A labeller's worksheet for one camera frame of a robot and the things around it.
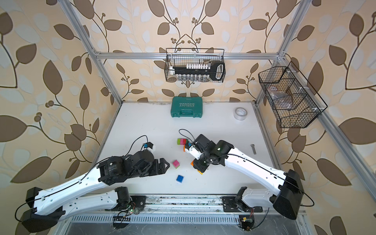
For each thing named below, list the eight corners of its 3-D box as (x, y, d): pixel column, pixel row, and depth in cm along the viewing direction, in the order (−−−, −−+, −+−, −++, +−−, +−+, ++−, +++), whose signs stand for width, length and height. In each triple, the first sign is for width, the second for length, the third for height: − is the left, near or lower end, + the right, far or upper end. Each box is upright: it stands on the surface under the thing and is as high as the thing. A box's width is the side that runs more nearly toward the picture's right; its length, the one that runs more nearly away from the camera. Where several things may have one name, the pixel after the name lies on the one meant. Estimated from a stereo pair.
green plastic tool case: (170, 118, 112) (169, 114, 109) (173, 100, 125) (172, 96, 121) (203, 118, 112) (203, 114, 109) (202, 100, 125) (202, 96, 121)
